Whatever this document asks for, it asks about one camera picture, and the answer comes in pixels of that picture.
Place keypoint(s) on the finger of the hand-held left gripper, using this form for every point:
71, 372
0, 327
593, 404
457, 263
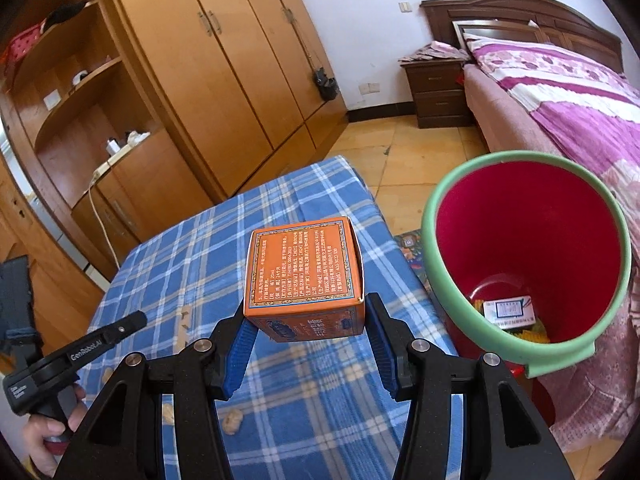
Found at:
115, 332

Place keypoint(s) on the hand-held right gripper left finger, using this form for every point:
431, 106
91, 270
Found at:
240, 355

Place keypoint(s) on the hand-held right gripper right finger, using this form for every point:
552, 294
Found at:
385, 355

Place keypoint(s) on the orange carton box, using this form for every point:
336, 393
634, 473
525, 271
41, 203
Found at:
300, 270

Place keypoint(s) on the white medicine box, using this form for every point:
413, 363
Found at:
507, 312

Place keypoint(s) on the red bin with green rim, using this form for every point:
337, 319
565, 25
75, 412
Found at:
525, 220

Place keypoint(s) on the person's left hand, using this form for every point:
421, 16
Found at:
37, 437

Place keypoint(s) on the peanut in shell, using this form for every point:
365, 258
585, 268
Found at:
167, 414
108, 375
233, 422

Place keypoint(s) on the wooden door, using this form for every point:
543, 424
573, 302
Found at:
65, 285

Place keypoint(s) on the colourful printed floor mat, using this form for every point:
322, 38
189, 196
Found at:
410, 250

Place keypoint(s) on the wooden shelf cabinet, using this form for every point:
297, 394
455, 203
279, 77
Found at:
150, 185

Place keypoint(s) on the white power strip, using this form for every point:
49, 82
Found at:
112, 161

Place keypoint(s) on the white charger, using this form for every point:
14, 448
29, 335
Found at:
113, 146

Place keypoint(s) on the white crumpled tissue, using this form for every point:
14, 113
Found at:
137, 138

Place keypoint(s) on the white round container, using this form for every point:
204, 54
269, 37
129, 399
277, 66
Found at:
80, 78

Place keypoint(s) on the dark wooden nightstand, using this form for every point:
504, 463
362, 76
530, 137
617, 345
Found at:
435, 95

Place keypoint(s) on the black hanging bag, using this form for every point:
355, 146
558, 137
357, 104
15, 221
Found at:
325, 85

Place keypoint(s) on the wooden wardrobe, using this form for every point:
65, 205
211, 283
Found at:
225, 60

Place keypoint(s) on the red patterned cloth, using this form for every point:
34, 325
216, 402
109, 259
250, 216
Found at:
25, 45

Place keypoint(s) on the pink patterned cloth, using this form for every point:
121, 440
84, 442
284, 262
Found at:
435, 51

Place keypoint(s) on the black cloth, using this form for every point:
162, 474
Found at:
67, 14

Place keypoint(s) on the purple floral quilt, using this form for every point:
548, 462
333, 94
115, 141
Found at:
575, 90

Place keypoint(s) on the dark wooden bed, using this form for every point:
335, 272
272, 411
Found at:
500, 10

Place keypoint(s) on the wall socket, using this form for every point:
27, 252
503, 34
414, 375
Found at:
369, 89

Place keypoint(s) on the wall light switch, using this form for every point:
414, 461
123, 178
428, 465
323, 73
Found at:
404, 7

